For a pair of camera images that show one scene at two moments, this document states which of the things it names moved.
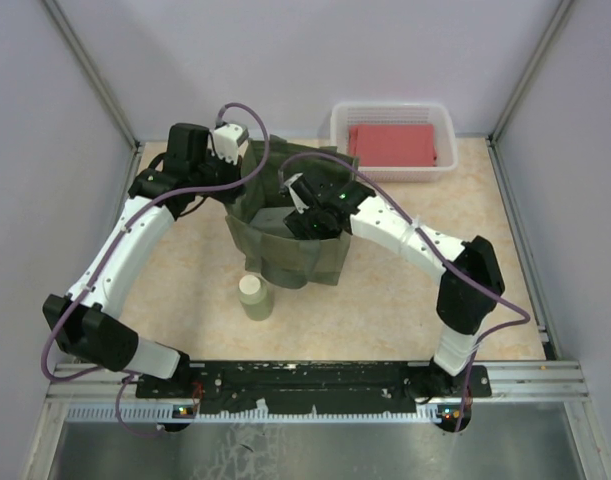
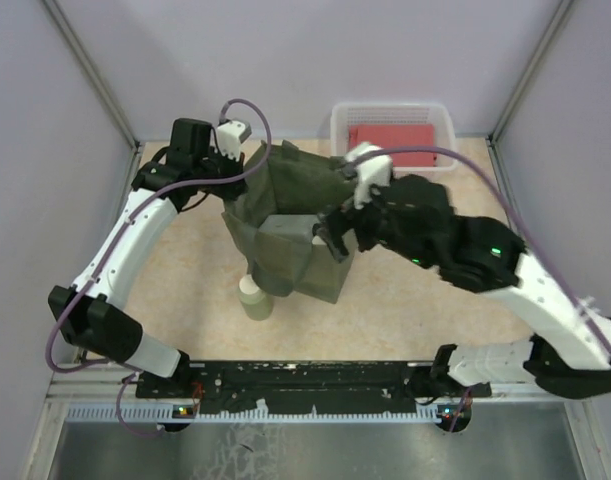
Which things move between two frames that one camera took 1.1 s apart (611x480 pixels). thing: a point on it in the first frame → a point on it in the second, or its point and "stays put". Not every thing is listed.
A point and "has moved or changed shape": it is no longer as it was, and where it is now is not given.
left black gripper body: [215, 172] stays put
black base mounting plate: [357, 386] stays put
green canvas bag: [304, 260] has moved or changed shape
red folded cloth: [393, 145] stays put
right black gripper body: [309, 223] → [372, 225]
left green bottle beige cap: [254, 297] stays put
